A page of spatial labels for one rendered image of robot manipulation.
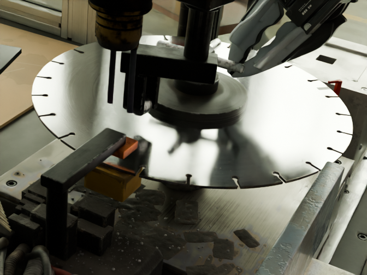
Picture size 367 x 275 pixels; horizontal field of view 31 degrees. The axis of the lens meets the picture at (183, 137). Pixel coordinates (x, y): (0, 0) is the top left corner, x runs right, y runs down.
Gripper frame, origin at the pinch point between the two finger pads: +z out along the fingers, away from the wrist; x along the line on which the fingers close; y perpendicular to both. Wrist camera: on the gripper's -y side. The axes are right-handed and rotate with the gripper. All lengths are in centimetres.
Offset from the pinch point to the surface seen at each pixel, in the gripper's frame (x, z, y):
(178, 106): -0.6, 5.2, 6.9
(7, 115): -22.9, 37.1, -14.2
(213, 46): -3.4, 0.6, 0.4
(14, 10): -49, 42, -45
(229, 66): -0.2, -0.2, 3.4
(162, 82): -4.2, 6.3, 3.5
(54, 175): -0.2, 7.3, 26.2
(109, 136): -0.8, 5.9, 19.1
